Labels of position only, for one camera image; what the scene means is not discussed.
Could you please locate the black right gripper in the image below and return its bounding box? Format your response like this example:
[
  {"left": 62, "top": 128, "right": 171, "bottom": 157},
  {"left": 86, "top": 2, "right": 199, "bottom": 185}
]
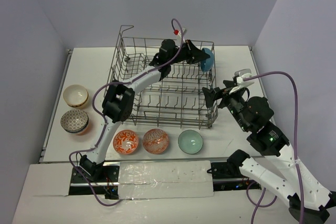
[{"left": 201, "top": 79, "right": 249, "bottom": 131}]

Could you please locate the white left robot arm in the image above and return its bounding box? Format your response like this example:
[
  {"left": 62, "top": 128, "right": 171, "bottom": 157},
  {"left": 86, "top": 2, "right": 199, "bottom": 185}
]
[{"left": 79, "top": 39, "right": 210, "bottom": 182}]

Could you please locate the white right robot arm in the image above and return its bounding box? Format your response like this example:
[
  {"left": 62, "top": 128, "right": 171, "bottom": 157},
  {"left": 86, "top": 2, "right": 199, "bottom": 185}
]
[{"left": 202, "top": 88, "right": 335, "bottom": 223}]

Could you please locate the pale green bowl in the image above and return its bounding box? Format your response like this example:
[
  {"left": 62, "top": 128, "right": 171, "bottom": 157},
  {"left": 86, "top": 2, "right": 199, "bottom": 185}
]
[{"left": 178, "top": 130, "right": 203, "bottom": 155}]

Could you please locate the orange geometric pattern bowl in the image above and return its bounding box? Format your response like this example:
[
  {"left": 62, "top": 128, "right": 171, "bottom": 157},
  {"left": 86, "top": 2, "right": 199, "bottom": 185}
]
[{"left": 142, "top": 129, "right": 169, "bottom": 154}]

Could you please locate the orange floral pattern bowl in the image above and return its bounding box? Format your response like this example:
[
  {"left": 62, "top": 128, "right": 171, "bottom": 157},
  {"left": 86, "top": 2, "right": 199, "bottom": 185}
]
[{"left": 113, "top": 130, "right": 139, "bottom": 155}]

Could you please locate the white taped sheet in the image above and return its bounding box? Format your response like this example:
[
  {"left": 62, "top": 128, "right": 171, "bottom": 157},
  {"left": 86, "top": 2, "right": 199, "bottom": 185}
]
[{"left": 118, "top": 161, "right": 214, "bottom": 200}]

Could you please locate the white bowl orange rim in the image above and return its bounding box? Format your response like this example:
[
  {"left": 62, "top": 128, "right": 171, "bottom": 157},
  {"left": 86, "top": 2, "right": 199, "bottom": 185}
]
[{"left": 62, "top": 84, "right": 89, "bottom": 108}]

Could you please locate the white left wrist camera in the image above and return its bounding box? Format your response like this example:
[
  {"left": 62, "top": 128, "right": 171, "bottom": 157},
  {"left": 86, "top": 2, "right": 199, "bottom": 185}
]
[{"left": 174, "top": 27, "right": 187, "bottom": 42}]

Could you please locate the grey wire dish rack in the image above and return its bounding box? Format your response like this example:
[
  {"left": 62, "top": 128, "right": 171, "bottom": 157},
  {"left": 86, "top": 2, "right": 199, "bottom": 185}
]
[{"left": 108, "top": 25, "right": 218, "bottom": 129}]

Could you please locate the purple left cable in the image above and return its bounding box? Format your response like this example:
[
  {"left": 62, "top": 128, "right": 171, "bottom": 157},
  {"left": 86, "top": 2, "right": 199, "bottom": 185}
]
[{"left": 68, "top": 18, "right": 186, "bottom": 206}]

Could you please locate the black mounting rail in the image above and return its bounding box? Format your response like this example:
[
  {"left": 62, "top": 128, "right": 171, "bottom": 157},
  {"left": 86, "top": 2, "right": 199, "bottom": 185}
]
[{"left": 69, "top": 162, "right": 261, "bottom": 200}]

